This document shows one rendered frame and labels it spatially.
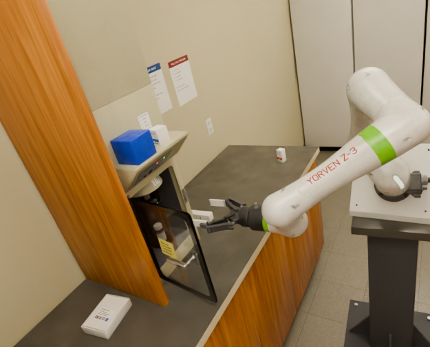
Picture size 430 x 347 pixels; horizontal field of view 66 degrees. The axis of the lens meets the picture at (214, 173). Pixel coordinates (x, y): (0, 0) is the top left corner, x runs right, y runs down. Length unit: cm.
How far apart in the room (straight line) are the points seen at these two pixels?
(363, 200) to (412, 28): 244
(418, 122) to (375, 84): 16
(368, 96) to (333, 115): 307
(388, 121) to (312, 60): 303
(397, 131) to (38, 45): 98
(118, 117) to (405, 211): 122
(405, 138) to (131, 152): 81
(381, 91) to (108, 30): 87
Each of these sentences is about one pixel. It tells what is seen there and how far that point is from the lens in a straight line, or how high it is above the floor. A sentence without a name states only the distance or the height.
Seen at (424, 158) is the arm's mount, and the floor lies 115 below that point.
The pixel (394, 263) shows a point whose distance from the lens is 178.
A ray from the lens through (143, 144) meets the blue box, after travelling 115.
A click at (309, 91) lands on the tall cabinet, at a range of 411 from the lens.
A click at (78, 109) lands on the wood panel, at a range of 103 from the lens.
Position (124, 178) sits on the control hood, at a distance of 117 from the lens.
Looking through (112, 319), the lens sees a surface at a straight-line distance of 142.
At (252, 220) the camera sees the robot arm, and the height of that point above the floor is 125.
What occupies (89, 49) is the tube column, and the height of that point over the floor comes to 188.
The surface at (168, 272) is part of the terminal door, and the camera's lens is 136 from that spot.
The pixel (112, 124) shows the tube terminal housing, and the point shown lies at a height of 164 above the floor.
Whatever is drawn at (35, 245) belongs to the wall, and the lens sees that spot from 159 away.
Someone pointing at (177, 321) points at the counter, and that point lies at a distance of 134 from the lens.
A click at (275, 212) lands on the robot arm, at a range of 99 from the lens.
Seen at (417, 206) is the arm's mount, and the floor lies 100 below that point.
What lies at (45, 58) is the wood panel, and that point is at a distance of 105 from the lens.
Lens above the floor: 192
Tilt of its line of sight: 26 degrees down
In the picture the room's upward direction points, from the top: 15 degrees counter-clockwise
